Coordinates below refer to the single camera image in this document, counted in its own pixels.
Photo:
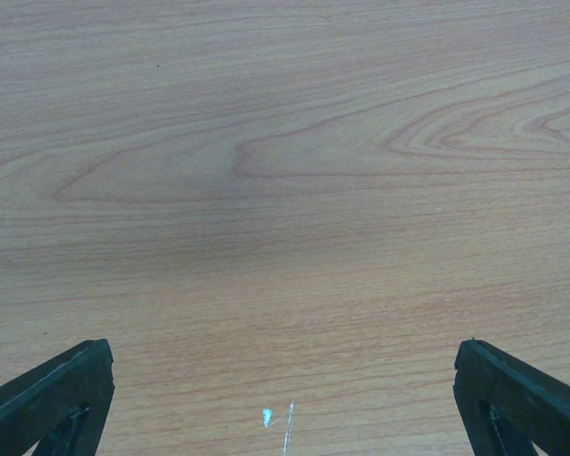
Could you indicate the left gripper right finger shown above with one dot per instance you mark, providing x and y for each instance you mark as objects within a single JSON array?
[{"x": 507, "y": 406}]

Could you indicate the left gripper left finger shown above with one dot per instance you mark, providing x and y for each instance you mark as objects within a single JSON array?
[{"x": 60, "y": 407}]

